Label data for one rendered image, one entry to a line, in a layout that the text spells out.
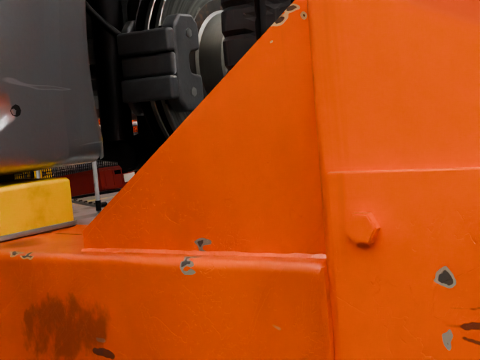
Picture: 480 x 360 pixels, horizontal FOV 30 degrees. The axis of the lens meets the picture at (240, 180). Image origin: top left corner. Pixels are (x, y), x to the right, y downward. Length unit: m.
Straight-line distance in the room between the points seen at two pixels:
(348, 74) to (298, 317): 0.17
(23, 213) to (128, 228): 0.19
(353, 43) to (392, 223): 0.11
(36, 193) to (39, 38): 0.15
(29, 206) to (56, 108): 0.10
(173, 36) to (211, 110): 0.54
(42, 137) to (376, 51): 0.42
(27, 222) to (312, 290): 0.37
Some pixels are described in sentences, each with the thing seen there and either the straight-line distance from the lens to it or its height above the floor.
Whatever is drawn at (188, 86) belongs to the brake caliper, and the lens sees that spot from 1.19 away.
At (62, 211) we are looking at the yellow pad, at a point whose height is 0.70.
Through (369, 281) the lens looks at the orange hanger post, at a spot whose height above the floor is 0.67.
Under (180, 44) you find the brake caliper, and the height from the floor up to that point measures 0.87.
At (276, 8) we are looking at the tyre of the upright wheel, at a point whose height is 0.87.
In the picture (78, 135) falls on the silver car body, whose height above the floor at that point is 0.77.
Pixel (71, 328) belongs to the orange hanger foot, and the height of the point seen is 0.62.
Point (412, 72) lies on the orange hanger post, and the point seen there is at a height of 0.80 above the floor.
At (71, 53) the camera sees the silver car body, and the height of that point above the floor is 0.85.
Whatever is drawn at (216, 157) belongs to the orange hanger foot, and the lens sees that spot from 0.65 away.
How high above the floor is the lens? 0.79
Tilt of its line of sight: 5 degrees down
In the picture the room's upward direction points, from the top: 5 degrees counter-clockwise
